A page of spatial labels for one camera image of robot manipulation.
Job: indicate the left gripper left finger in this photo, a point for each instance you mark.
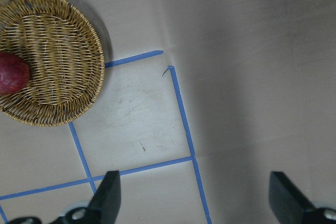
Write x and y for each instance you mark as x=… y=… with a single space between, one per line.
x=103 y=208

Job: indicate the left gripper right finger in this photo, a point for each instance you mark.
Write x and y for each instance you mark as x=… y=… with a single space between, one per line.
x=290 y=205

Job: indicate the wicker basket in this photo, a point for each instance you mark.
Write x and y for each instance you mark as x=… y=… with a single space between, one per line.
x=65 y=56

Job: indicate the dark red basket apple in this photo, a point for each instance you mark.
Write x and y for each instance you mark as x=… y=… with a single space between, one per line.
x=15 y=73

